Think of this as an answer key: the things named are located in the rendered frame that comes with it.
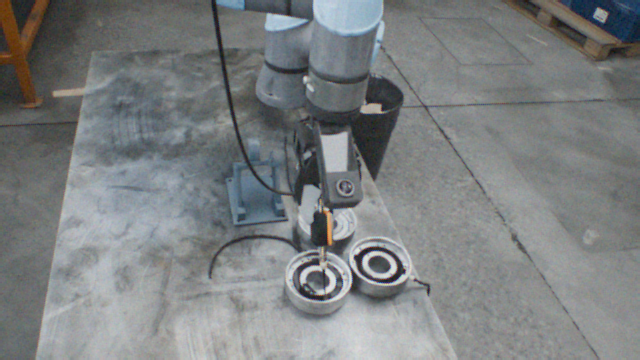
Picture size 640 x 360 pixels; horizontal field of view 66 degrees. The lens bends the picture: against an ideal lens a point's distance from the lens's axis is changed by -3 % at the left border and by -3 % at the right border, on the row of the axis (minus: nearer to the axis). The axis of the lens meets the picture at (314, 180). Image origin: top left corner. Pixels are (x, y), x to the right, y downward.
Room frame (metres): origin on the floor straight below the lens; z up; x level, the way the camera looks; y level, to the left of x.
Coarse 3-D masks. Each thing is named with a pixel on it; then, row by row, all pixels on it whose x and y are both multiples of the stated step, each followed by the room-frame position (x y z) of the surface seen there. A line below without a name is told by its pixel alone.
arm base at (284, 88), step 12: (264, 60) 1.09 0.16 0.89; (264, 72) 1.08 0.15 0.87; (276, 72) 1.05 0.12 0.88; (288, 72) 1.05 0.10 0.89; (300, 72) 1.06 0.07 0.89; (264, 84) 1.06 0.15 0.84; (276, 84) 1.05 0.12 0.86; (288, 84) 1.05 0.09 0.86; (300, 84) 1.06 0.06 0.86; (264, 96) 1.05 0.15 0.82; (276, 96) 1.04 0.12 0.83; (288, 96) 1.04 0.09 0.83; (300, 96) 1.05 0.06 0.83; (288, 108) 1.03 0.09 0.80
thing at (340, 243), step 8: (352, 216) 0.66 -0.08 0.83; (296, 224) 0.63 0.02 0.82; (304, 224) 0.63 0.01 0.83; (336, 224) 0.65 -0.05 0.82; (352, 224) 0.65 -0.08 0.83; (304, 232) 0.60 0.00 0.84; (336, 232) 0.62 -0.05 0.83; (352, 232) 0.62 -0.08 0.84; (304, 240) 0.60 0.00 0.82; (336, 240) 0.59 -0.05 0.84; (344, 240) 0.60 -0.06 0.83; (312, 248) 0.60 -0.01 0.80; (328, 248) 0.59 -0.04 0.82; (336, 248) 0.59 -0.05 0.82
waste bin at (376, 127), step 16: (368, 80) 1.97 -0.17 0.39; (384, 80) 1.95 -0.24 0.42; (368, 96) 1.95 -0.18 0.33; (384, 96) 1.93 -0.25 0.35; (400, 96) 1.83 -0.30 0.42; (368, 112) 1.66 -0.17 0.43; (384, 112) 1.68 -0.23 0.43; (352, 128) 1.66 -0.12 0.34; (368, 128) 1.66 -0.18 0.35; (384, 128) 1.70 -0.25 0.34; (368, 144) 1.68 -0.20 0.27; (384, 144) 1.73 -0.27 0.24; (368, 160) 1.69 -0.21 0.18
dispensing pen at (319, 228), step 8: (320, 200) 0.56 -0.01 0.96; (320, 208) 0.55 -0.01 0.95; (320, 216) 0.53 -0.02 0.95; (312, 224) 0.54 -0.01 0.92; (320, 224) 0.52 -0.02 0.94; (312, 232) 0.53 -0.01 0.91; (320, 232) 0.52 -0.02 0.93; (312, 240) 0.53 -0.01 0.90; (320, 240) 0.51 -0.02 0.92; (320, 248) 0.52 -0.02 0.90; (320, 256) 0.51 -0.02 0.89
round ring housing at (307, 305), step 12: (312, 252) 0.56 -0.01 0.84; (288, 264) 0.52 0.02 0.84; (336, 264) 0.55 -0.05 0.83; (288, 276) 0.51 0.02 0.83; (300, 276) 0.51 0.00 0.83; (312, 276) 0.53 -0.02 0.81; (348, 276) 0.52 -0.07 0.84; (288, 288) 0.48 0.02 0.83; (348, 288) 0.49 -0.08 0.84; (300, 300) 0.46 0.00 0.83; (312, 300) 0.46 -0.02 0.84; (336, 300) 0.47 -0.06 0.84; (312, 312) 0.46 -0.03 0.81; (324, 312) 0.47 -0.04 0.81
